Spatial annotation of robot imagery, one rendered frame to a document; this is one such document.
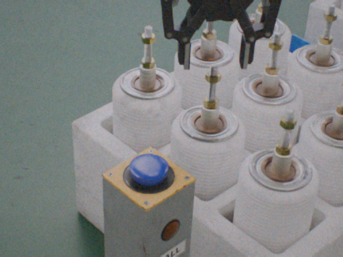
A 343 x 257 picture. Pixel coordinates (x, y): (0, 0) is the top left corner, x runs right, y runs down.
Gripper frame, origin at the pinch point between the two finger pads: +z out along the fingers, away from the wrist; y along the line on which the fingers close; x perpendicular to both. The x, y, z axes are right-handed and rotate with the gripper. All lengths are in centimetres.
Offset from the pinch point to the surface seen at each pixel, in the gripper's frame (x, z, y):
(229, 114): 1.5, 9.9, 2.7
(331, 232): -12.5, 17.6, 14.1
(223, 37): 62, 35, 12
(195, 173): -4.4, 14.5, -2.0
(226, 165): -4.5, 13.4, 1.8
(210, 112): -1.1, 7.5, -0.3
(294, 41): 43, 24, 22
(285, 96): 5.4, 9.8, 10.9
